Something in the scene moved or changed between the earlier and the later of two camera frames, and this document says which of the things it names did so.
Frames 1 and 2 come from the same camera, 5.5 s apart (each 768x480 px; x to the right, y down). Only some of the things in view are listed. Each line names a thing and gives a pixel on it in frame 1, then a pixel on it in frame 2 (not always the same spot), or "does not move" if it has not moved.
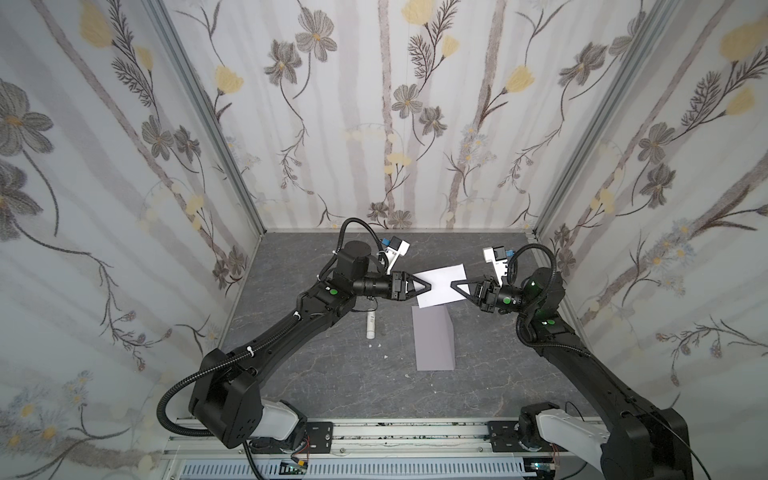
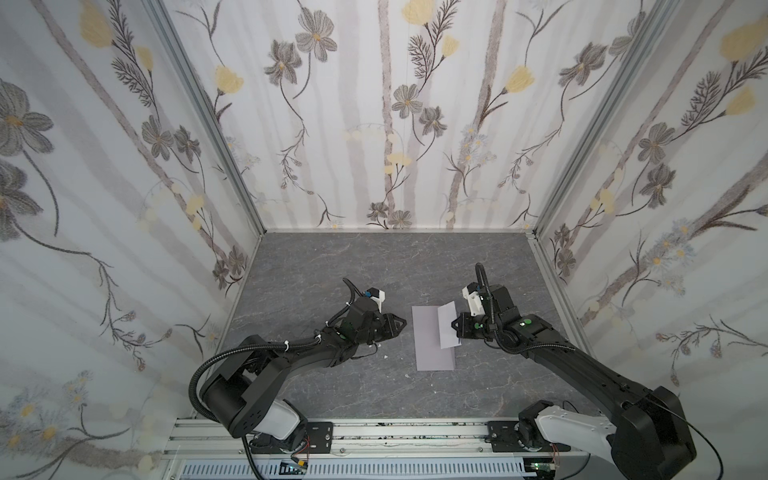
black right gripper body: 486,291 → 468,324
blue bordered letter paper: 441,290 → 448,334
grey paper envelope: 433,328 does not move
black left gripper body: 398,285 → 381,325
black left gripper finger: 411,286 → 392,325
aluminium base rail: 380,438 does not move
